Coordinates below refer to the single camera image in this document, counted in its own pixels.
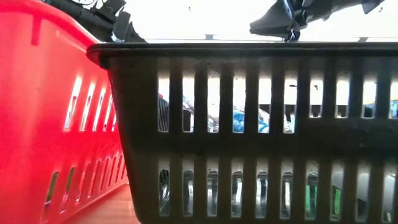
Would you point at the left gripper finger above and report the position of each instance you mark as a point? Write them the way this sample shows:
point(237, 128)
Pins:
point(133, 35)

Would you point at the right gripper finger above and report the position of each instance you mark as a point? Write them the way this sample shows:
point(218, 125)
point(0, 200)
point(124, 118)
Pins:
point(270, 21)

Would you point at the blue white toothbrush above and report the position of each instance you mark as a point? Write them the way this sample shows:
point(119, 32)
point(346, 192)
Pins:
point(241, 123)

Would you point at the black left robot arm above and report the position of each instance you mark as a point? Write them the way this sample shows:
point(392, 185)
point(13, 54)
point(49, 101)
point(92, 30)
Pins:
point(77, 9)

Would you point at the black plastic basket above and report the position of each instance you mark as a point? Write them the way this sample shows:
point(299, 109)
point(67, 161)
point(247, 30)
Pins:
point(140, 124)

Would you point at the red plastic basket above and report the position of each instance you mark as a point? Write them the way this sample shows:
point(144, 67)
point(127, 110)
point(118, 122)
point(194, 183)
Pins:
point(31, 109)

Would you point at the green plastic basket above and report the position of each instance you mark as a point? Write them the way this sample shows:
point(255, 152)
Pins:
point(311, 197)

